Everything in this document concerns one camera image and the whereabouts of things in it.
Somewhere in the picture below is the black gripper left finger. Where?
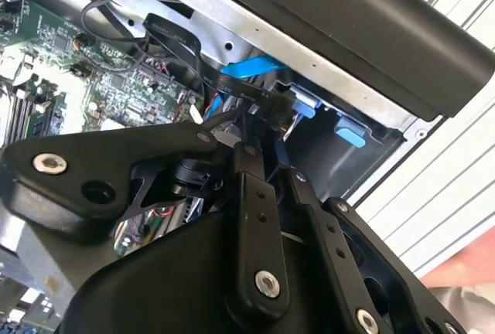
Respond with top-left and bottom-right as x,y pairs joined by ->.
2,115 -> 291,322

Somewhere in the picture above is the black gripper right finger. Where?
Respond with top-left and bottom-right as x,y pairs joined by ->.
276,136 -> 465,334

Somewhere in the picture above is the person's hand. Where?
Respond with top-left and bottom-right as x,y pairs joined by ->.
419,228 -> 495,291

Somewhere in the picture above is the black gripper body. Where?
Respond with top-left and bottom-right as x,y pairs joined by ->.
57,190 -> 465,334

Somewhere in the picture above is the black disk wire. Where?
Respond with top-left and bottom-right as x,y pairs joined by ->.
142,12 -> 297,138

